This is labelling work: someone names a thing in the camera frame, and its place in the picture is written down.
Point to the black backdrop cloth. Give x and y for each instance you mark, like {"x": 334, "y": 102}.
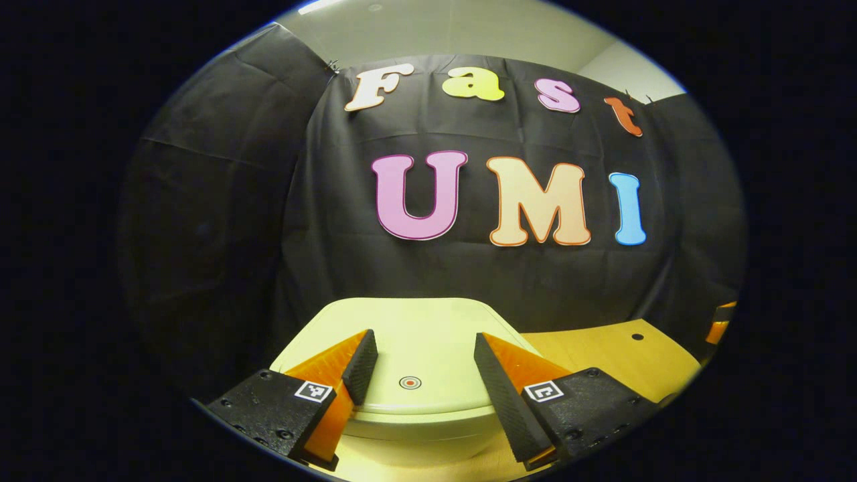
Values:
{"x": 234, "y": 234}

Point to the wooden desktop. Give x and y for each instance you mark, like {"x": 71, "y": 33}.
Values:
{"x": 602, "y": 348}

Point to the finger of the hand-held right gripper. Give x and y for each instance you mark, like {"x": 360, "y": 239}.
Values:
{"x": 720, "y": 325}

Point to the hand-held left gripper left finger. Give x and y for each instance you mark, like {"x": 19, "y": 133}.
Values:
{"x": 361, "y": 368}

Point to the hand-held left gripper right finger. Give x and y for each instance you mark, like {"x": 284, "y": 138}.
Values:
{"x": 505, "y": 408}

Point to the green desktop garbage bin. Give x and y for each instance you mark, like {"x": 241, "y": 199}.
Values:
{"x": 428, "y": 335}

